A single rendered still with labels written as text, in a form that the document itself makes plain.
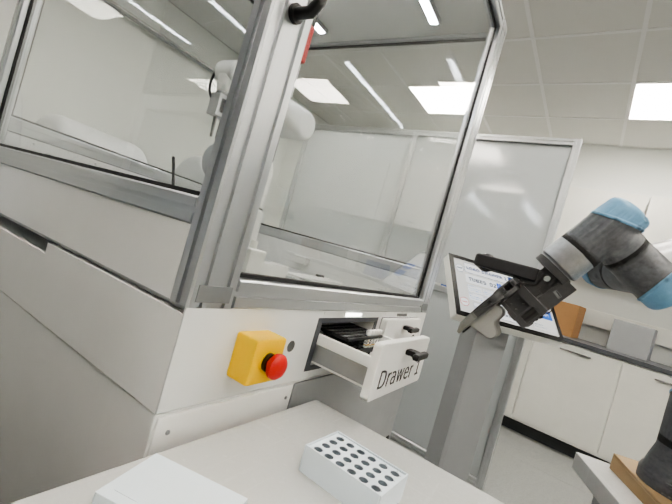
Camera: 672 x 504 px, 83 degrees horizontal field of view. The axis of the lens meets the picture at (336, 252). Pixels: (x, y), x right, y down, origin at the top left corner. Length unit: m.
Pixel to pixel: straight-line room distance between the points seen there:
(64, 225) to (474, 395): 1.61
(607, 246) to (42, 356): 0.99
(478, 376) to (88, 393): 1.50
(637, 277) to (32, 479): 1.05
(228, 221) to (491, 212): 2.17
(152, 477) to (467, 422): 1.54
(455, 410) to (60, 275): 1.54
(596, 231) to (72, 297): 0.89
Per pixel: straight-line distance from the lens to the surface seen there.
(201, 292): 0.54
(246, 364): 0.61
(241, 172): 0.54
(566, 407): 3.79
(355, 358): 0.77
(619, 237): 0.79
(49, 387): 0.84
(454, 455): 1.95
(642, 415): 3.79
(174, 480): 0.52
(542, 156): 2.63
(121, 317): 0.66
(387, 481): 0.59
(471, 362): 1.81
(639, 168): 4.69
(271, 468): 0.61
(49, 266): 0.88
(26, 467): 0.91
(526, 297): 0.77
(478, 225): 2.57
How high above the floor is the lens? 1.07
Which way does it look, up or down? level
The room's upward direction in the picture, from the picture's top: 16 degrees clockwise
